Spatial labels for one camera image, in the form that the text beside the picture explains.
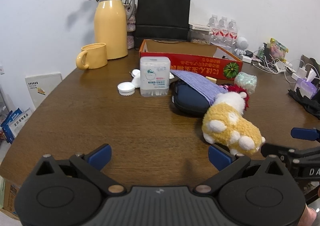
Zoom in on knitted purple vase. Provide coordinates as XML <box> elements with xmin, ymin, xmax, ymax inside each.
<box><xmin>124</xmin><ymin>4</ymin><xmax>136</xmax><ymax>50</ymax></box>

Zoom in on red cardboard box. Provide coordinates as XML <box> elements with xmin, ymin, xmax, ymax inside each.
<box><xmin>139</xmin><ymin>39</ymin><xmax>243</xmax><ymax>81</ymax></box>

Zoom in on water bottle right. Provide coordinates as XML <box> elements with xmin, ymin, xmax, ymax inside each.
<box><xmin>226</xmin><ymin>19</ymin><xmax>238</xmax><ymax>47</ymax></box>

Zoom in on yellow white plush toy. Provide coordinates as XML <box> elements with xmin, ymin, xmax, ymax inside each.
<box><xmin>202</xmin><ymin>91</ymin><xmax>266</xmax><ymax>155</ymax></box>

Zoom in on colourful snack bag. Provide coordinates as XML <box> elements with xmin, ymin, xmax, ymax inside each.
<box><xmin>270</xmin><ymin>38</ymin><xmax>289</xmax><ymax>62</ymax></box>

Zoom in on white ribbed jar lid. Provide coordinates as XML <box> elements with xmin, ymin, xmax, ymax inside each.
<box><xmin>117</xmin><ymin>82</ymin><xmax>136</xmax><ymax>96</ymax></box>

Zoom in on white tissue wad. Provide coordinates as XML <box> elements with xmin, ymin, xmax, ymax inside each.
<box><xmin>131</xmin><ymin>69</ymin><xmax>140</xmax><ymax>88</ymax></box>

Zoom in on white round robot toy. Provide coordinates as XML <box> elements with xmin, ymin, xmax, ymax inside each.
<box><xmin>234</xmin><ymin>37</ymin><xmax>248</xmax><ymax>56</ymax></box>

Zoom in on black gloves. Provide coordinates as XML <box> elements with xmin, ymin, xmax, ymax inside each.
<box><xmin>288</xmin><ymin>89</ymin><xmax>320</xmax><ymax>119</ymax></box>

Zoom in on yellow ceramic mug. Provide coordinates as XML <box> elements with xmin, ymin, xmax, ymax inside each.
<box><xmin>76</xmin><ymin>43</ymin><xmax>107</xmax><ymax>70</ymax></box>

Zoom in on navy blue soft case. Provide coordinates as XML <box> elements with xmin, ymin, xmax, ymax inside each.
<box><xmin>170</xmin><ymin>80</ymin><xmax>210</xmax><ymax>117</ymax></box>

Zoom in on purple woven cloth pouch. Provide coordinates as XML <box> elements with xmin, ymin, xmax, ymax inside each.
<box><xmin>170</xmin><ymin>70</ymin><xmax>228</xmax><ymax>105</ymax></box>

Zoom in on black paper shopping bag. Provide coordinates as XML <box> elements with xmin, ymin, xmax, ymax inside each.
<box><xmin>134</xmin><ymin>0</ymin><xmax>190</xmax><ymax>49</ymax></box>

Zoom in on tangle of white cables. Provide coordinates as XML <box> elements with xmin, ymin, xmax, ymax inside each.
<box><xmin>243</xmin><ymin>45</ymin><xmax>307</xmax><ymax>84</ymax></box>

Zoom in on clear cotton swab box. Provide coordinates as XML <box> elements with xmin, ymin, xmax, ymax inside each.
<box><xmin>140</xmin><ymin>56</ymin><xmax>171</xmax><ymax>97</ymax></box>

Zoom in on water bottle middle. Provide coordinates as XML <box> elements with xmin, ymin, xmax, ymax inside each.
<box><xmin>218</xmin><ymin>17</ymin><xmax>229</xmax><ymax>45</ymax></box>

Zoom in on beige eraser block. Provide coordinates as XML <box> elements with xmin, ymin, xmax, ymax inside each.
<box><xmin>206</xmin><ymin>77</ymin><xmax>217</xmax><ymax>84</ymax></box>

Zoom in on clear seed container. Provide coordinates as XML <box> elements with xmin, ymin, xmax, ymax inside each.
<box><xmin>188</xmin><ymin>24</ymin><xmax>212</xmax><ymax>45</ymax></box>

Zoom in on purple tissue pack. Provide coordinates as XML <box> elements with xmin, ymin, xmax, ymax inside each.
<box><xmin>294</xmin><ymin>69</ymin><xmax>318</xmax><ymax>99</ymax></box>

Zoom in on blue white pamphlets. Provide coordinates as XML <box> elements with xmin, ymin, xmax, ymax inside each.
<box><xmin>1</xmin><ymin>108</ymin><xmax>33</xmax><ymax>144</ymax></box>

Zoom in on person right hand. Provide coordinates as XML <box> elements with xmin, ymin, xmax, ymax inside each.
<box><xmin>298</xmin><ymin>206</ymin><xmax>317</xmax><ymax>226</ymax></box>

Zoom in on yellow thermos jug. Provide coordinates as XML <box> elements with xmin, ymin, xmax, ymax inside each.
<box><xmin>94</xmin><ymin>0</ymin><xmax>133</xmax><ymax>60</ymax></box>

